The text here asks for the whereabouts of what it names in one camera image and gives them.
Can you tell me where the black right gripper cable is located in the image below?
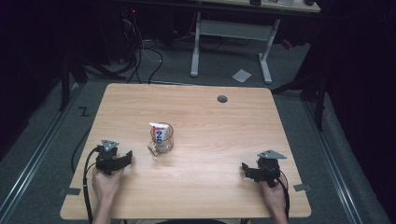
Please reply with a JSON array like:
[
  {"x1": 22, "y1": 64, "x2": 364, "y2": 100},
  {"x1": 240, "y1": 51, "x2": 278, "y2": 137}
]
[{"x1": 277, "y1": 169, "x2": 290, "y2": 219}]

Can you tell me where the person's left hand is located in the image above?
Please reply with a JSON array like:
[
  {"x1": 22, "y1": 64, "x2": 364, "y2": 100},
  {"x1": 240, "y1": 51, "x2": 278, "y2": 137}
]
[{"x1": 91, "y1": 168, "x2": 125, "y2": 205}]

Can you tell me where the black metal stand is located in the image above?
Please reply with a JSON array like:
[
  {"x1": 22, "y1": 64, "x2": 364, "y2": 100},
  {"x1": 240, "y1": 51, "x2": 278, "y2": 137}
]
[
  {"x1": 271, "y1": 60, "x2": 330, "y2": 133},
  {"x1": 58, "y1": 51, "x2": 127, "y2": 112}
]

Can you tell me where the white toothpaste tube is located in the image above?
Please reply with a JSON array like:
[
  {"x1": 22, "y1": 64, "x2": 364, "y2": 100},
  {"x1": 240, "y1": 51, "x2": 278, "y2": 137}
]
[{"x1": 148, "y1": 121, "x2": 171, "y2": 145}]

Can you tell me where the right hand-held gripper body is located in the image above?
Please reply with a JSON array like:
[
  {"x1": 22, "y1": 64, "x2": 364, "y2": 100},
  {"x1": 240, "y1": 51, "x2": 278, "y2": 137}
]
[{"x1": 257, "y1": 149, "x2": 288, "y2": 189}]

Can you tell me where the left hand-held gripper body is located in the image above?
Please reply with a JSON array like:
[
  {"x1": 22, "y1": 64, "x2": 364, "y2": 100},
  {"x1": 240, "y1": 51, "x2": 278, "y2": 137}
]
[{"x1": 94, "y1": 138, "x2": 126, "y2": 176}]

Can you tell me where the metal floor rail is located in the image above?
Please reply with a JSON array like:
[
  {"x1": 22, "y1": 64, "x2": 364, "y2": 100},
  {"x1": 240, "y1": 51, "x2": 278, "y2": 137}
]
[
  {"x1": 302, "y1": 98, "x2": 364, "y2": 224},
  {"x1": 0, "y1": 83, "x2": 86, "y2": 220}
]

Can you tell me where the person's right hand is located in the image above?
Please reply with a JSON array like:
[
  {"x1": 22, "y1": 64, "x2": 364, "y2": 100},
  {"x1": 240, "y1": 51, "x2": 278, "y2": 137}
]
[{"x1": 260, "y1": 178, "x2": 288, "y2": 217}]

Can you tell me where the clear glass mug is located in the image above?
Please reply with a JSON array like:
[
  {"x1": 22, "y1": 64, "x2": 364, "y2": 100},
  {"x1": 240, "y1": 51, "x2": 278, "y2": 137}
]
[{"x1": 147, "y1": 121, "x2": 175, "y2": 157}]

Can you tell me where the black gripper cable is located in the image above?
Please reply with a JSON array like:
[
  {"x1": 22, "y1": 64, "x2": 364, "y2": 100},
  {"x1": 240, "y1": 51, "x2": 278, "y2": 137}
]
[
  {"x1": 277, "y1": 169, "x2": 290, "y2": 219},
  {"x1": 81, "y1": 147, "x2": 101, "y2": 224}
]

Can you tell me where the bundle of black floor cables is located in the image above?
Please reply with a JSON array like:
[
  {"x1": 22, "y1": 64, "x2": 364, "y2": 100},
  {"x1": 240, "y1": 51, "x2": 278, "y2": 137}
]
[{"x1": 120, "y1": 7, "x2": 164, "y2": 85}]

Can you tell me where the white-legged wooden desk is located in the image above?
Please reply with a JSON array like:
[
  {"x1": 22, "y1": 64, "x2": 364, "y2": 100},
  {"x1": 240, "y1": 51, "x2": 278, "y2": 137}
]
[{"x1": 189, "y1": 0, "x2": 321, "y2": 85}]

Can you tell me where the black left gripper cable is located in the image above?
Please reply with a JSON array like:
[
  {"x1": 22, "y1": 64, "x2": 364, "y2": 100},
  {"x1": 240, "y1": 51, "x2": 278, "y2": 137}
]
[{"x1": 81, "y1": 147, "x2": 101, "y2": 224}]

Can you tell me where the grey paper sheet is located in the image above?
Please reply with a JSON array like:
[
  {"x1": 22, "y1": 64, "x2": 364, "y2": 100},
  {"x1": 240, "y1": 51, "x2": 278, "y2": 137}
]
[{"x1": 232, "y1": 68, "x2": 252, "y2": 84}]

